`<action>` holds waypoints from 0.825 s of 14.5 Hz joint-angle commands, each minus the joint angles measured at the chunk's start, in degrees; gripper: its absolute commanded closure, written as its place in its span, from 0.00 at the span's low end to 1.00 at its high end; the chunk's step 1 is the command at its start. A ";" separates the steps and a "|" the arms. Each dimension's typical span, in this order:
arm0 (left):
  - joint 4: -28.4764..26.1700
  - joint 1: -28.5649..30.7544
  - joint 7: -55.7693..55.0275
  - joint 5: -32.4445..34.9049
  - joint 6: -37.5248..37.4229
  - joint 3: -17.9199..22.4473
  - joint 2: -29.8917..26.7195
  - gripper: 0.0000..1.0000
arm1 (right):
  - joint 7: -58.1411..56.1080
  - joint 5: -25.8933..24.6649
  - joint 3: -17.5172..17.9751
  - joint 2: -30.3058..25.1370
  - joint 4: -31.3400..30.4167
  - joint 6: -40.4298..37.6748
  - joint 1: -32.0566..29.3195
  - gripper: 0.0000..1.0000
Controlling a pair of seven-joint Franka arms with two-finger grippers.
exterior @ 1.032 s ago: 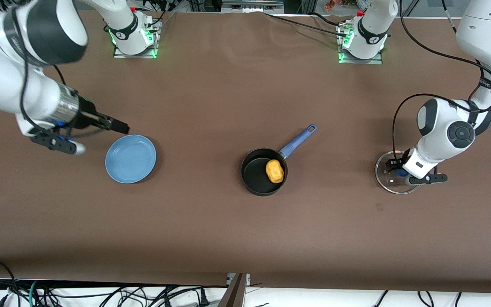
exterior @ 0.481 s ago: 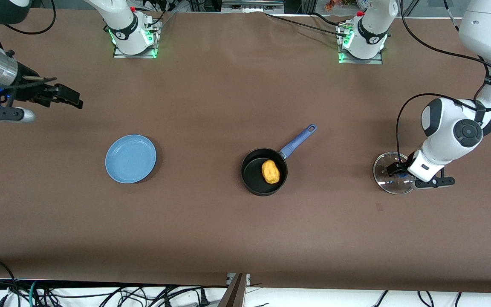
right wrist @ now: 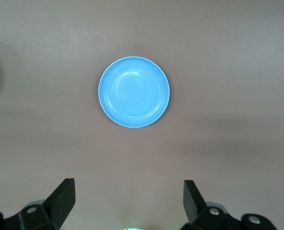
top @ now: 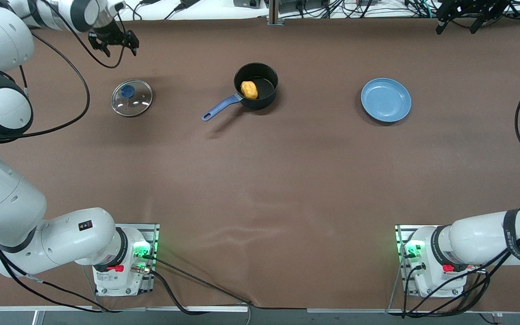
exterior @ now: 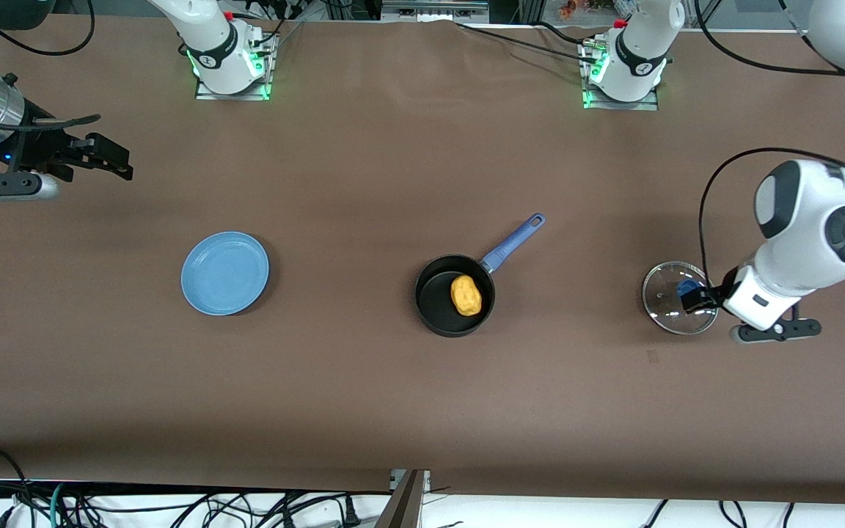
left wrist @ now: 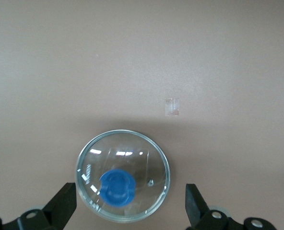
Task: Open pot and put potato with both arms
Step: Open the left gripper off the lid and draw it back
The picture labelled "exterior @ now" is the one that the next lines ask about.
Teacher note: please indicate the silver metal box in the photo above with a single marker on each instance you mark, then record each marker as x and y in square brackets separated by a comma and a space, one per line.
[433, 9]

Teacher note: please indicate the brown table cover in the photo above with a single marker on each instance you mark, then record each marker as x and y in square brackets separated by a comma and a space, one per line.
[422, 411]

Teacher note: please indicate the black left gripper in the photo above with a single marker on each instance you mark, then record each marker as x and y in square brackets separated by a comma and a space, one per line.
[711, 296]

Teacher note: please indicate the blue round plate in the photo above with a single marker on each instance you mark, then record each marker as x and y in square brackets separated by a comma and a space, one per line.
[224, 273]

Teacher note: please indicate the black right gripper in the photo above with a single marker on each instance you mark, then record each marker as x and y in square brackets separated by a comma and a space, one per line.
[39, 149]

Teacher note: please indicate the yellow potato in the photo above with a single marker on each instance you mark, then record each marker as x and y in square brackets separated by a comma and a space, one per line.
[466, 295]

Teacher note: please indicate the grey diagonal beam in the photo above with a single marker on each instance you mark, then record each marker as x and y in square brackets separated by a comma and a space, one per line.
[404, 507]

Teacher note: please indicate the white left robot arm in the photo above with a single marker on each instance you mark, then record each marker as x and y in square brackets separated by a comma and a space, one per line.
[818, 220]

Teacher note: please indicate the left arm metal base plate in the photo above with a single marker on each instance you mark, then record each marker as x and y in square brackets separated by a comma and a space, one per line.
[642, 105]

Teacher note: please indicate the orange object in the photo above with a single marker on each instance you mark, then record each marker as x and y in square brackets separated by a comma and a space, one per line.
[571, 9]

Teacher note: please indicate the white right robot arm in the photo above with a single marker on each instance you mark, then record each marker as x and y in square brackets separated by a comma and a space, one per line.
[210, 37]

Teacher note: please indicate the glass lid with blue knob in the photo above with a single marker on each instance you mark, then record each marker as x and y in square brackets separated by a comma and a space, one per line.
[661, 301]

